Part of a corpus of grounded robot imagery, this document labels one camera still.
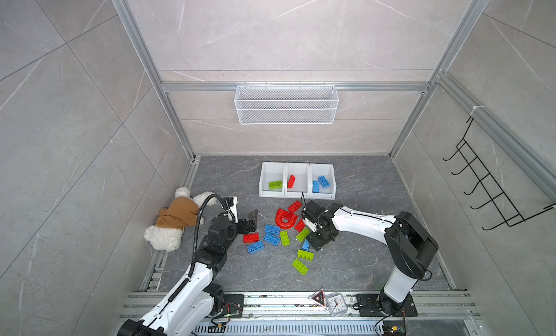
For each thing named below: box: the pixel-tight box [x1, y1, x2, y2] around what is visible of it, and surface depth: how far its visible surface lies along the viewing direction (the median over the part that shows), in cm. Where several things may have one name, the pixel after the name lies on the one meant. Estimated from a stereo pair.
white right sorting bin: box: [307, 162, 336, 201], surface depth 107 cm
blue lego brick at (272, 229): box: [264, 224, 281, 235], surface depth 92 cm
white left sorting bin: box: [258, 161, 288, 199], surface depth 107 cm
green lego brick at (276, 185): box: [268, 181, 283, 190], surface depth 107 cm
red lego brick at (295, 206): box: [288, 200, 302, 214], surface depth 102 cm
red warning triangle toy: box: [311, 290, 326, 307], surface depth 76 cm
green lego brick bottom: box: [291, 258, 310, 276], surface depth 83 cm
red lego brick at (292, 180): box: [287, 174, 297, 189], surface depth 108 cm
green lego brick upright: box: [279, 230, 291, 247], surface depth 90 cm
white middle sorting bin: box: [283, 162, 312, 198], surface depth 109 cm
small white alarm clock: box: [325, 292, 349, 318], surface depth 74 cm
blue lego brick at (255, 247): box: [246, 240, 265, 255], surface depth 88 cm
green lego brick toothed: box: [297, 249, 315, 262], surface depth 85 cm
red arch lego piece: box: [275, 208, 298, 229], surface depth 96 cm
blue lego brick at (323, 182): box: [317, 175, 331, 189], surface depth 109 cm
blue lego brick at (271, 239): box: [263, 232, 281, 247], surface depth 90 cm
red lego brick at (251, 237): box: [243, 232, 260, 245], surface depth 90 cm
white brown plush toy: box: [144, 187, 218, 252], surface depth 87 cm
